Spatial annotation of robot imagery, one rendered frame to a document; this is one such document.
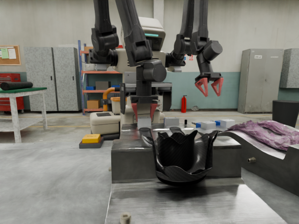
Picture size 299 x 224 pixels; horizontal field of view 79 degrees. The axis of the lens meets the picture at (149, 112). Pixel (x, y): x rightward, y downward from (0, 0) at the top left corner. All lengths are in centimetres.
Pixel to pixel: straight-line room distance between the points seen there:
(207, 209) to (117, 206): 14
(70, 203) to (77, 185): 7
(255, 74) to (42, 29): 656
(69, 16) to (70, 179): 625
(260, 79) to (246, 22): 185
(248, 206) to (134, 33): 55
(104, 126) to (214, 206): 102
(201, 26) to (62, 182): 81
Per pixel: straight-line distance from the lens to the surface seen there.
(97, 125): 126
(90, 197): 47
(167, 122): 69
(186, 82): 612
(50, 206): 48
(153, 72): 59
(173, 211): 32
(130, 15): 66
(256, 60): 640
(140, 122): 68
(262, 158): 59
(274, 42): 734
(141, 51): 65
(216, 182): 40
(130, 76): 97
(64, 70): 614
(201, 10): 96
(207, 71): 86
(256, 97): 646
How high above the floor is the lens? 106
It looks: 10 degrees down
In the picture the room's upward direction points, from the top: straight up
